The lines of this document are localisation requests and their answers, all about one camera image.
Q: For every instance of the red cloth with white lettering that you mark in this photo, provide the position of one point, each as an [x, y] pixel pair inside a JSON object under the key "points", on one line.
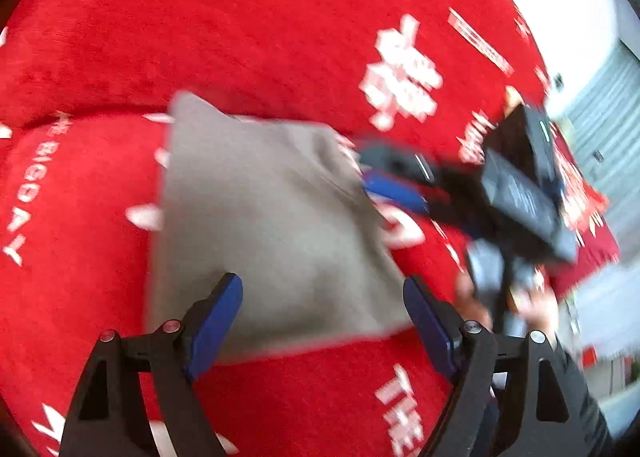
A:
{"points": [[225, 27]]}

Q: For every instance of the person's right hand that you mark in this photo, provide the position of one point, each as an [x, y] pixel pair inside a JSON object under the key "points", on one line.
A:
{"points": [[537, 312]]}

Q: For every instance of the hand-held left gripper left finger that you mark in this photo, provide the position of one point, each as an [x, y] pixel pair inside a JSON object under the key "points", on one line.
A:
{"points": [[215, 322]]}

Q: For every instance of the grey roller shutter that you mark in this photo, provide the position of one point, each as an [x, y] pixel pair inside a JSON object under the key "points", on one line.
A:
{"points": [[607, 137]]}

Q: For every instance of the grey sweater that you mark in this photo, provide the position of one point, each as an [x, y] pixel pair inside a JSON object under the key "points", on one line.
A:
{"points": [[270, 217]]}

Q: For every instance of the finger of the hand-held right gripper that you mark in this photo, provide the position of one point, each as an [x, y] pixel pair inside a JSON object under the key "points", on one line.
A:
{"points": [[395, 192], [395, 162]]}

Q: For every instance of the person's right forearm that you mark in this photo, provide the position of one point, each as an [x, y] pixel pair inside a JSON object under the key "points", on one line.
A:
{"points": [[585, 397]]}

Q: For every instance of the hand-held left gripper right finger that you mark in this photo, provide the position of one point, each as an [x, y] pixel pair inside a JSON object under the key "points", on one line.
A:
{"points": [[430, 327]]}

